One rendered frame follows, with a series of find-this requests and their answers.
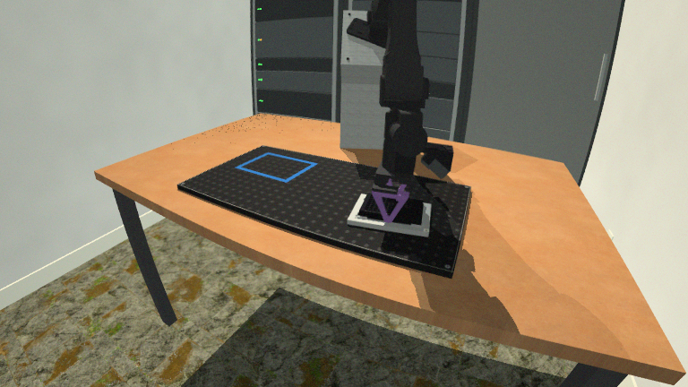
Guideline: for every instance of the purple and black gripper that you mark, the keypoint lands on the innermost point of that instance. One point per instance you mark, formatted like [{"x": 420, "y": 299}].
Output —
[{"x": 382, "y": 175}]

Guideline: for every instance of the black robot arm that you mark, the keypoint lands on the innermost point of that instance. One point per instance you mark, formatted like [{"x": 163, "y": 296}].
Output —
[{"x": 395, "y": 22}]

